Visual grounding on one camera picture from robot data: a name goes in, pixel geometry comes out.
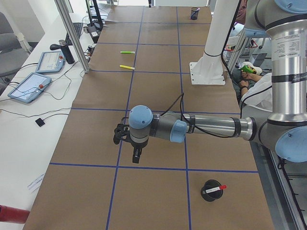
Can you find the small black sensor box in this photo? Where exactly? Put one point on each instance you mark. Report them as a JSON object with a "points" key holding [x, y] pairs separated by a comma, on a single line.
{"points": [[40, 122]]}

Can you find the aluminium frame post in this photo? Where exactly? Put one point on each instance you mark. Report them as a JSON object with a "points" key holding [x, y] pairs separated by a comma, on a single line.
{"points": [[64, 13]]}

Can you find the far teach pendant tablet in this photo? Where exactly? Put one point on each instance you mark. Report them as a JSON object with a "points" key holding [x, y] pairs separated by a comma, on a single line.
{"points": [[50, 62]]}

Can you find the black water bottle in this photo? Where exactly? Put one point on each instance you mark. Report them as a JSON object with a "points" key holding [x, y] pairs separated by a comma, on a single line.
{"points": [[66, 52]]}

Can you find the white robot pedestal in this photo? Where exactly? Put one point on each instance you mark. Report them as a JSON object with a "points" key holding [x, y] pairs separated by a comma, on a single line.
{"points": [[209, 68]]}

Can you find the teach pendant tablet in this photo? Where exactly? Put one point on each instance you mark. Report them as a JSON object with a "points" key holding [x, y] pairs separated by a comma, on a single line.
{"points": [[30, 88], [50, 62]]}

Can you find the near teach pendant tablet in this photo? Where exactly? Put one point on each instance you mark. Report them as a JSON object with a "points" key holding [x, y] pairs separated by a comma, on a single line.
{"points": [[30, 88]]}

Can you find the yellow highlighter pen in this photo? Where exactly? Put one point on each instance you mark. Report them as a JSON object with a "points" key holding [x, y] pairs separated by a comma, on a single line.
{"points": [[126, 67]]}

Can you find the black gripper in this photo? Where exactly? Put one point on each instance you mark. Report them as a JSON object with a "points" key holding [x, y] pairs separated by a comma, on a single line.
{"points": [[137, 144]]}

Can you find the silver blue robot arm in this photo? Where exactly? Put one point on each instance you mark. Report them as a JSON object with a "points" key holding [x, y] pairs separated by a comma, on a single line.
{"points": [[284, 129]]}

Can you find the black mesh cup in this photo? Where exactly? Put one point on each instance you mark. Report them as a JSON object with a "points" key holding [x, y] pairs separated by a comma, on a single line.
{"points": [[211, 196], [193, 16]]}

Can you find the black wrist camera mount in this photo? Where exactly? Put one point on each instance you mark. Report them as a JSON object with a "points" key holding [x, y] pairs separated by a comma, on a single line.
{"points": [[122, 132]]}

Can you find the near black mesh cup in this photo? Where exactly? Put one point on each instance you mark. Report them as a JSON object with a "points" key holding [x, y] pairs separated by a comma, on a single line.
{"points": [[211, 196]]}

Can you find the red capped white marker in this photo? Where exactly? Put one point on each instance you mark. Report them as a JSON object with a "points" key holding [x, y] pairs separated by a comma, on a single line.
{"points": [[214, 189]]}

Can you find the red fire extinguisher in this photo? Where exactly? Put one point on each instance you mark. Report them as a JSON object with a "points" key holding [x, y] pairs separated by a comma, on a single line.
{"points": [[13, 215]]}

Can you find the far black mesh cup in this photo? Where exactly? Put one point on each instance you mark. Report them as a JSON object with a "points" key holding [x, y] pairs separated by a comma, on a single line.
{"points": [[193, 16]]}

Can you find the green highlighter pen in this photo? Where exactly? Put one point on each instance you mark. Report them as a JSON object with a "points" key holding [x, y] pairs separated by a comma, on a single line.
{"points": [[127, 52]]}

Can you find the seated person in white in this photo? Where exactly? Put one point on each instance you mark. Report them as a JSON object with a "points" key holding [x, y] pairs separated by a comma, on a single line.
{"points": [[254, 89]]}

